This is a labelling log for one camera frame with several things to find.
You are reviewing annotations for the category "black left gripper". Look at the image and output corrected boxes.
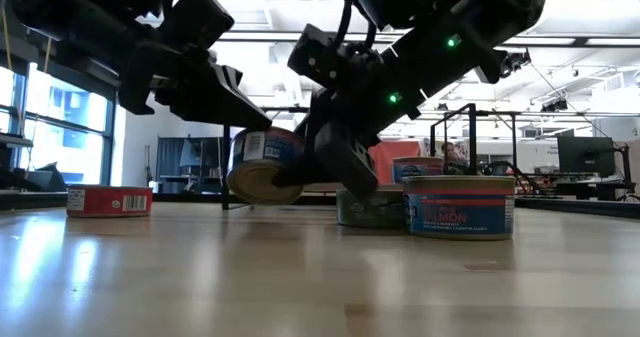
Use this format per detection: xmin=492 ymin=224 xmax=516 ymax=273
xmin=117 ymin=39 xmax=274 ymax=131

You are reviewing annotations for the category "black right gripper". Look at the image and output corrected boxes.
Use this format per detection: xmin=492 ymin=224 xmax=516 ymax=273
xmin=272 ymin=24 xmax=436 ymax=198

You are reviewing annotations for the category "blue label salmon can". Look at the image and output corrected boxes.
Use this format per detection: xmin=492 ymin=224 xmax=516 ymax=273
xmin=391 ymin=155 xmax=446 ymax=184
xmin=401 ymin=175 xmax=517 ymax=242
xmin=226 ymin=125 xmax=307 ymax=207

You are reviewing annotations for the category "green label tuna can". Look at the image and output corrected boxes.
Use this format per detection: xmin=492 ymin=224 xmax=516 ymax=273
xmin=335 ymin=185 xmax=407 ymax=230

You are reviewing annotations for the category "red label tuna can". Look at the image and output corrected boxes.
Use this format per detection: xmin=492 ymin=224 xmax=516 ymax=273
xmin=66 ymin=184 xmax=154 ymax=220

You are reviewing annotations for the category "orange partition panel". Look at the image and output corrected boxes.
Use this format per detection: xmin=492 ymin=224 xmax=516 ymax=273
xmin=377 ymin=139 xmax=422 ymax=186

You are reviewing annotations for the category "person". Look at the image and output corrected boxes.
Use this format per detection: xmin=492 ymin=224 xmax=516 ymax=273
xmin=439 ymin=140 xmax=466 ymax=176

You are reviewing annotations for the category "large window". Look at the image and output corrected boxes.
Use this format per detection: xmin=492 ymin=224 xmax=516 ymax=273
xmin=0 ymin=61 xmax=124 ymax=188

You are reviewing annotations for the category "black office chair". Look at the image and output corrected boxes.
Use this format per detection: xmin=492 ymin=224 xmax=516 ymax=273
xmin=24 ymin=161 xmax=69 ymax=193

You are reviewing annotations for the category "black computer monitor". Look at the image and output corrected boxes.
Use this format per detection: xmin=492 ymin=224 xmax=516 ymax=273
xmin=557 ymin=135 xmax=617 ymax=179

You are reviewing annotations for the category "dark office desk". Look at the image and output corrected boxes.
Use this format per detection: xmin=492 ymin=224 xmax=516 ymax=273
xmin=547 ymin=175 xmax=637 ymax=202

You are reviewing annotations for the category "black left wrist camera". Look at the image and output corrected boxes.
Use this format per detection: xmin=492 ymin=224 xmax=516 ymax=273
xmin=159 ymin=0 xmax=236 ymax=53

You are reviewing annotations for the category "wooden shelf black metal frame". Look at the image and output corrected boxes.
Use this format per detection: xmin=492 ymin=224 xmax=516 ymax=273
xmin=221 ymin=102 xmax=477 ymax=212

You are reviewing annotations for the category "grey wall shelf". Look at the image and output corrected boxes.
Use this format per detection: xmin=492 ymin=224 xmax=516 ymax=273
xmin=0 ymin=132 xmax=35 ymax=149

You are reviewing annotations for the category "black ceiling camera cluster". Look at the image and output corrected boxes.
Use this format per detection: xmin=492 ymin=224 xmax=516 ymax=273
xmin=539 ymin=98 xmax=570 ymax=113
xmin=499 ymin=49 xmax=532 ymax=81

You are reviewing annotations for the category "black metal rig frame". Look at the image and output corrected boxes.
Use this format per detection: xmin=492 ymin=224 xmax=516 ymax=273
xmin=259 ymin=105 xmax=640 ymax=186

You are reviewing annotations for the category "black ceiling light rail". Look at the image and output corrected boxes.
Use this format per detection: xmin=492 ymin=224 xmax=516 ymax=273
xmin=214 ymin=29 xmax=640 ymax=48

